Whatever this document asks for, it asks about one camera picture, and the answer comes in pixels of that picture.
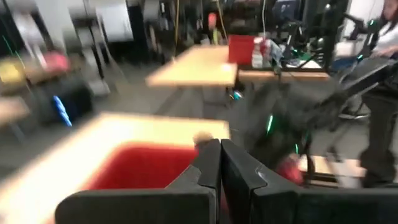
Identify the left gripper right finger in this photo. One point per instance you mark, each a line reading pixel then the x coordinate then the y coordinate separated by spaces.
pixel 295 207

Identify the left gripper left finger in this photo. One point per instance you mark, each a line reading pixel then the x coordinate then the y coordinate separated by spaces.
pixel 140 207

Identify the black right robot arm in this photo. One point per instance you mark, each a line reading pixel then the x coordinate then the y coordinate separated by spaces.
pixel 289 109

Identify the red plastic laundry bin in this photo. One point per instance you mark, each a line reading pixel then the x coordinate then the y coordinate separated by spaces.
pixel 242 48
pixel 140 168

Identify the orange wooden desk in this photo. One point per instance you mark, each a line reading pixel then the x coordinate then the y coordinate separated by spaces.
pixel 77 146
pixel 199 68

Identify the person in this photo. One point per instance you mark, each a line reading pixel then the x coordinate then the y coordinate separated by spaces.
pixel 379 124

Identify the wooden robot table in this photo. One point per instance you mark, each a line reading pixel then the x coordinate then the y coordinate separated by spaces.
pixel 280 75

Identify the black bag blue stripe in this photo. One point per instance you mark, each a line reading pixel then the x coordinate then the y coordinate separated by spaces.
pixel 62 99

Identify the pink round object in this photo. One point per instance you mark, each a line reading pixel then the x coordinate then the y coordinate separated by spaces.
pixel 56 61

